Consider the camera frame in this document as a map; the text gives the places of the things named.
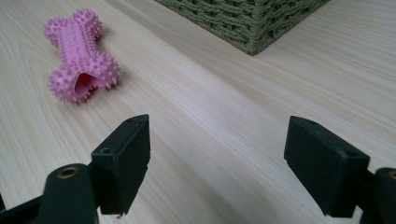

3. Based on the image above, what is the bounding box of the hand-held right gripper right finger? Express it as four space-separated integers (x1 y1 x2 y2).
283 115 375 218

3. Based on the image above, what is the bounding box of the green woven basket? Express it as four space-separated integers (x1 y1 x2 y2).
154 0 331 57

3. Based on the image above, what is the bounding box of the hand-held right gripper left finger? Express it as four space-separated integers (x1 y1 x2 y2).
88 113 151 217

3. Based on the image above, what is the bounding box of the pink spiky bone toy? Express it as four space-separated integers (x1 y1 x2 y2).
42 7 121 105

